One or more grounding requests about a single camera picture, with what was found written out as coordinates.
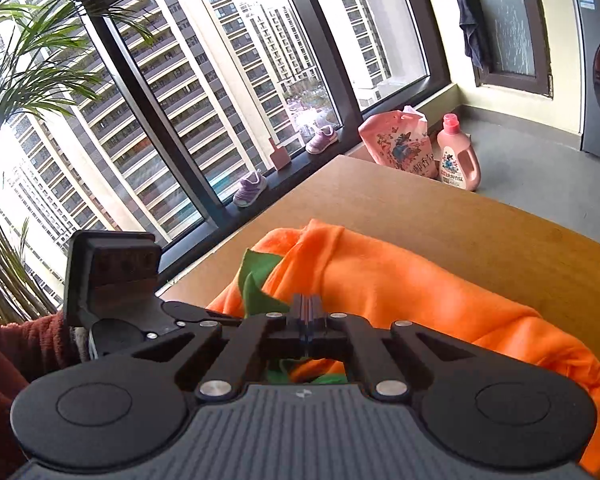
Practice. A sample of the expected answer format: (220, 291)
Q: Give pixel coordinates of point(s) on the frosted glass window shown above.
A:
(505, 20)

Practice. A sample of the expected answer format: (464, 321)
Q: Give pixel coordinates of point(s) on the dark hanging cloth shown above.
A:
(472, 30)

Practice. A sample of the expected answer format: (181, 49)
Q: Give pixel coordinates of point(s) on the orange pumpkin costume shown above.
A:
(405, 290)

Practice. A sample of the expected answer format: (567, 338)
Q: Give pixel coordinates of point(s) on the pink child shoe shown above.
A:
(322, 140)
(250, 188)

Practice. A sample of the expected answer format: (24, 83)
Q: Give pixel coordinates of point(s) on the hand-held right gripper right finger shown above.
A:
(315, 312)

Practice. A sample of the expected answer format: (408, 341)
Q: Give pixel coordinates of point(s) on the green potted plant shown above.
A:
(20, 60)

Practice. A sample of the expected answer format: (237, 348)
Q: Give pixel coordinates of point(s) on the pink detergent bottle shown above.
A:
(457, 160)

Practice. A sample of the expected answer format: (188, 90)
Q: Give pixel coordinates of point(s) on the small pink shovel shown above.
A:
(280, 157)

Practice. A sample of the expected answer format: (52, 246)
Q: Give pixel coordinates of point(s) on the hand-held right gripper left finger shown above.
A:
(300, 312)

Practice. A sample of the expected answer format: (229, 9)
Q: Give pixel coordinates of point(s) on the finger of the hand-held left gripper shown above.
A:
(200, 312)

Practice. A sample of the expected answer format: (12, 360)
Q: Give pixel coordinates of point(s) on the pink detergent refill bag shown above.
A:
(400, 145)

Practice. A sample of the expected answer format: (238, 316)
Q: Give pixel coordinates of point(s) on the person's left forearm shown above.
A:
(10, 360)

